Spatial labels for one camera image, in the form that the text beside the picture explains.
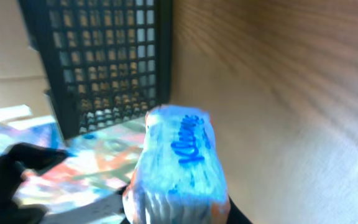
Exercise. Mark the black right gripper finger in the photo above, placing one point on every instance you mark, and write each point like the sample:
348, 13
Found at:
236, 216

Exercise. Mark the orange white tissue pack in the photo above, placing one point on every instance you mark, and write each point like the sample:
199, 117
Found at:
178, 178

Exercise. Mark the grey plastic lattice basket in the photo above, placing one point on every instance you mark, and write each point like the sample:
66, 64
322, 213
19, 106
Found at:
106, 61

